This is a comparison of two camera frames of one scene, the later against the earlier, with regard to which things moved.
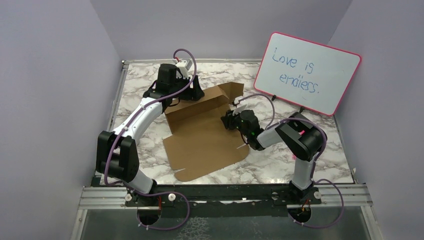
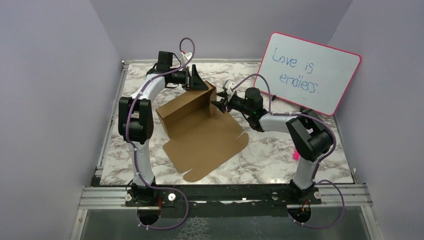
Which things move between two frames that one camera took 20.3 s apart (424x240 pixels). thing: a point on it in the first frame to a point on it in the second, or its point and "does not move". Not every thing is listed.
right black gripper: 228,119 to 221,105
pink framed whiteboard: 309,74 does not move
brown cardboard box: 200,143 does not move
